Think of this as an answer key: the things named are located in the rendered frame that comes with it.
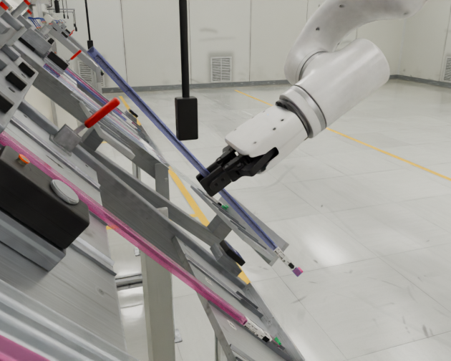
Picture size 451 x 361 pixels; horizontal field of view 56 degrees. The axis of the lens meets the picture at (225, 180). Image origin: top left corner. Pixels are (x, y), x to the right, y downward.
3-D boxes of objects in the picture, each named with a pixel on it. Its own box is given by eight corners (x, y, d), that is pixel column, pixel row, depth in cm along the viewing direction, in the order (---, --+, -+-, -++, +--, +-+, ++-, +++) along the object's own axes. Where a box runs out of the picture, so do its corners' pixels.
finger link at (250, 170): (278, 133, 64) (248, 143, 67) (266, 165, 59) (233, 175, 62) (282, 139, 65) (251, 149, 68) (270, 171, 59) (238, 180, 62)
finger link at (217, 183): (233, 154, 64) (198, 180, 64) (241, 160, 62) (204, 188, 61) (244, 170, 66) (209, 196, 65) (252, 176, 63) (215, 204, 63)
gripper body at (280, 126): (272, 91, 69) (217, 132, 69) (303, 102, 60) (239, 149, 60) (293, 127, 73) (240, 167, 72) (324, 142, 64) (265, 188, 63)
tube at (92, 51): (293, 273, 78) (298, 268, 78) (297, 277, 76) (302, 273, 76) (86, 51, 54) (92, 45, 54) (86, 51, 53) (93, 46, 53)
